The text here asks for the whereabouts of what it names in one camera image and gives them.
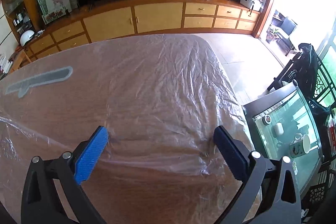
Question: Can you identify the glass top side table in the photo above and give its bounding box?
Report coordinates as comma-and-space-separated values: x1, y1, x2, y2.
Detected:
243, 81, 324, 197

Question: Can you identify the white green mug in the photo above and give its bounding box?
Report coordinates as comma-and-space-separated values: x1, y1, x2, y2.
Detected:
289, 132, 310, 158

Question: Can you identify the black bag on chair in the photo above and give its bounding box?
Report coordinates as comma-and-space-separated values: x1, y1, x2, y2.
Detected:
282, 43, 319, 99

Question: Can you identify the stack of books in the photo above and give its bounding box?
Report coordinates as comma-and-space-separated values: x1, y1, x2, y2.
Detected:
0, 53, 13, 77

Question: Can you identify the small wooden side table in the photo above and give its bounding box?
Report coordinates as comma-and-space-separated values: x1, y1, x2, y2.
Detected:
8, 50, 32, 74

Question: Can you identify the white helmet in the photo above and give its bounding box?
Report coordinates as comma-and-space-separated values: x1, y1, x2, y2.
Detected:
20, 30, 35, 47

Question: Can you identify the white printer device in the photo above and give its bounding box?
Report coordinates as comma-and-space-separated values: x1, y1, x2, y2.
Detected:
240, 0, 263, 11

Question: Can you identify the horse picture frame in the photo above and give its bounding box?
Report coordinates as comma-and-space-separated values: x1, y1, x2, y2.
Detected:
43, 0, 72, 24

